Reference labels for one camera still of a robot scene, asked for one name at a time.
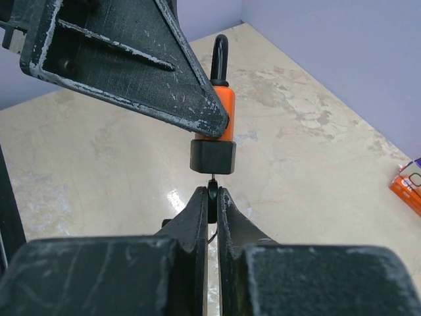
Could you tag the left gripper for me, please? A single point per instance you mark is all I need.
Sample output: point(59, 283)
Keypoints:
point(18, 18)

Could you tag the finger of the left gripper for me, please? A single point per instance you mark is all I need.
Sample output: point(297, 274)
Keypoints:
point(132, 54)

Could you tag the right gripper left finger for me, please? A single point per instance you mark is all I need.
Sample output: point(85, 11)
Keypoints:
point(159, 274)

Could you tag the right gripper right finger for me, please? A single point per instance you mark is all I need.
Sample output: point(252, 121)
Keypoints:
point(259, 276)

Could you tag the orange padlock keys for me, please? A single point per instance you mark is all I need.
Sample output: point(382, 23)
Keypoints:
point(212, 190)

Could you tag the orange padlock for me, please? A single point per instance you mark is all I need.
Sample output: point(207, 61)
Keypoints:
point(214, 152)

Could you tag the orange box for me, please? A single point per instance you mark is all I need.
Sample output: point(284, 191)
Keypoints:
point(407, 185)

